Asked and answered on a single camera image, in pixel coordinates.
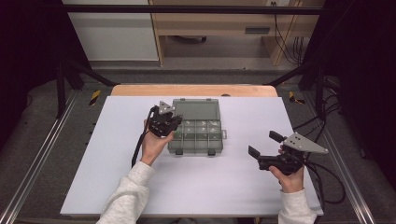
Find person's right hand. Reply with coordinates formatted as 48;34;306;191
268;165;305;194

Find hand-held gripper black cable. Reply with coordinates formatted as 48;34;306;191
131;105;161;168
303;158;347;210

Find black metal stand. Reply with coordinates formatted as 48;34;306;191
55;59;120;119
267;60;328;120

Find left hand-held gripper black cable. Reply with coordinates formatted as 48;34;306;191
131;105;161;168

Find hanging black cables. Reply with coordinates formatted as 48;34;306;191
270;1;305;66

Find light wooden desk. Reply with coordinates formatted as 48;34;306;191
148;0;325;67

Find right hand-held gripper black cable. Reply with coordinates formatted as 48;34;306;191
303;158;347;210

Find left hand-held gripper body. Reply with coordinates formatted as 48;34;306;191
148;100;184;138

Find grey transparent compartment box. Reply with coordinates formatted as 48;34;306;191
167;98;228;157

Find aluminium floor rail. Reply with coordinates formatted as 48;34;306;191
303;91;377;224
0;91;80;224

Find white cabinet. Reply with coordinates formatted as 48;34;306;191
61;0;160;62

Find group of small white parts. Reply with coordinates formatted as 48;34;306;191
183;120;220;133

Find person's left hand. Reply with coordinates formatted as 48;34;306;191
140;119;177;167

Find black floor cables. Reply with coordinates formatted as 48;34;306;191
292;76;345;138

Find white board sheet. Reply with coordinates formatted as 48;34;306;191
60;95;325;217

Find black horizontal metal bar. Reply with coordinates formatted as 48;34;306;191
61;4;325;15

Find wooden table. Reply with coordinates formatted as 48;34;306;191
110;83;278;98

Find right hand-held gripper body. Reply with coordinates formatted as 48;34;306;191
257;132;330;176

